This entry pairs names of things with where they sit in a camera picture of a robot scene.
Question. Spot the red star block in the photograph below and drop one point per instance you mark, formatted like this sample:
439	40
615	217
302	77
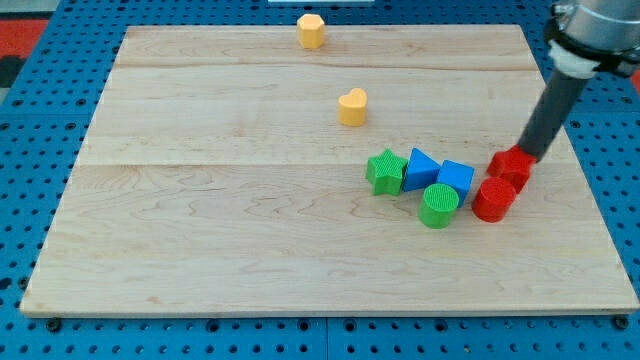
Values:
513	165

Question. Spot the green cylinder block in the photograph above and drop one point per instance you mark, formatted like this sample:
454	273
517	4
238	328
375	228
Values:
439	205

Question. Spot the blue cube block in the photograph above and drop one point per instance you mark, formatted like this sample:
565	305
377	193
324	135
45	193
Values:
458	176

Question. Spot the yellow hexagon block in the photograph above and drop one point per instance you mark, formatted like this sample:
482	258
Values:
310	31

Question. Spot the blue triangle block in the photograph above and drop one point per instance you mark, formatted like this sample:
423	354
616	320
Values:
421	171

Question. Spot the light wooden board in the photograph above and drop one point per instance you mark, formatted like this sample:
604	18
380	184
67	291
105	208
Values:
215	180

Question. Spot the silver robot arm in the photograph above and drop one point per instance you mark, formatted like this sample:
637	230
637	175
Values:
591	36

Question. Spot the yellow heart block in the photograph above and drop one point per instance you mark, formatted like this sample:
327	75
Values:
352	108

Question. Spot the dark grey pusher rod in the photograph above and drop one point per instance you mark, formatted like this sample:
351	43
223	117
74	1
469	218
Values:
551	111

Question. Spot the green star block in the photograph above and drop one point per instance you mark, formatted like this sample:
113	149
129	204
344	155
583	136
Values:
385	172

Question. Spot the red cylinder block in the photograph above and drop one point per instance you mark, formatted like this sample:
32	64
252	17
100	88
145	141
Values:
493	199

